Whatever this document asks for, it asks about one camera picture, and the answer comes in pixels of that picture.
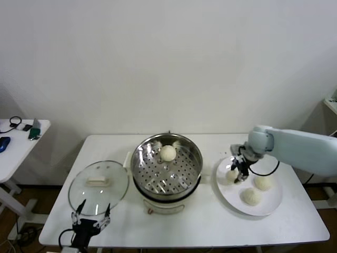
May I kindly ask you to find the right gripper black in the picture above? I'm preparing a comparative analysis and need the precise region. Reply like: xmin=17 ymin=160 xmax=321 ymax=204
xmin=231 ymin=143 xmax=261 ymax=184

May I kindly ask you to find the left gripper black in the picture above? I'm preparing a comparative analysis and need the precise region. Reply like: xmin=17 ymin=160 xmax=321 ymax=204
xmin=71 ymin=199 xmax=112 ymax=249

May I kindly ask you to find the white steamed baozi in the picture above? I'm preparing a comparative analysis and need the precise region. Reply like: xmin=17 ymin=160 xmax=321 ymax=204
xmin=225 ymin=170 xmax=239 ymax=186
xmin=253 ymin=175 xmax=273 ymax=192
xmin=160 ymin=144 xmax=176 ymax=162
xmin=240 ymin=188 xmax=263 ymax=207

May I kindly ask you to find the glass lid with cream handle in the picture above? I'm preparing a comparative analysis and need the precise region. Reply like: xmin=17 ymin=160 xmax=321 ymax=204
xmin=67 ymin=160 xmax=130 ymax=216

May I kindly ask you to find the perforated steel steamer basket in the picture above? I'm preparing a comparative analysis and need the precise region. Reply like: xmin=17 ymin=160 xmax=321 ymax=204
xmin=123 ymin=133 xmax=212 ymax=195

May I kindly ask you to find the large white plate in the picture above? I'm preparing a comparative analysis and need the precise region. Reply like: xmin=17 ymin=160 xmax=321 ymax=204
xmin=215 ymin=155 xmax=284 ymax=217

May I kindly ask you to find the white electric cooking pot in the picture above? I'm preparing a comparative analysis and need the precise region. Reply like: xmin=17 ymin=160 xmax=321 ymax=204
xmin=123 ymin=158 xmax=212 ymax=216

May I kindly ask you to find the white side table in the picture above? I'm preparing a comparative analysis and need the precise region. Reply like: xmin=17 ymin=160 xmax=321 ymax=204
xmin=0 ymin=118 xmax=51 ymax=234

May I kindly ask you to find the green circuit board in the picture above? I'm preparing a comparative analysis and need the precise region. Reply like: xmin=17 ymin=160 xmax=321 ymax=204
xmin=27 ymin=126 xmax=42 ymax=141

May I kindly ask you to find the blue computer mouse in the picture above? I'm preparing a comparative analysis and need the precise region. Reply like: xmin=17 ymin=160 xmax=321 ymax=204
xmin=0 ymin=136 xmax=12 ymax=153

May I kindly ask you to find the white desk with foot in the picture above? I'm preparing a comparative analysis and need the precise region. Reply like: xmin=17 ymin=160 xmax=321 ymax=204
xmin=306 ymin=94 xmax=337 ymax=210

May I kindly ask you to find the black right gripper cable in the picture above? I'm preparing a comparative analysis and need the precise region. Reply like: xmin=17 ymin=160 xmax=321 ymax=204
xmin=247 ymin=160 xmax=280 ymax=177

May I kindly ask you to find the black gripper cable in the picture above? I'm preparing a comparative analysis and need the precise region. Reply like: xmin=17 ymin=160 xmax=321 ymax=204
xmin=247 ymin=160 xmax=280 ymax=177
xmin=58 ymin=228 xmax=76 ymax=249

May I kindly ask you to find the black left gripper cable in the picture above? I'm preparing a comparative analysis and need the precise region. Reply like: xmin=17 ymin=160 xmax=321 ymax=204
xmin=58 ymin=228 xmax=76 ymax=249

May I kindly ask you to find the black cable with adapter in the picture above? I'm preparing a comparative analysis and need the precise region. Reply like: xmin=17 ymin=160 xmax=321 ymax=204
xmin=302 ymin=172 xmax=316 ymax=185

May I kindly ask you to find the thin black looped cable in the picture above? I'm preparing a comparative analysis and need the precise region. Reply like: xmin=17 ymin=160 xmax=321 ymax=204
xmin=9 ymin=116 xmax=23 ymax=130

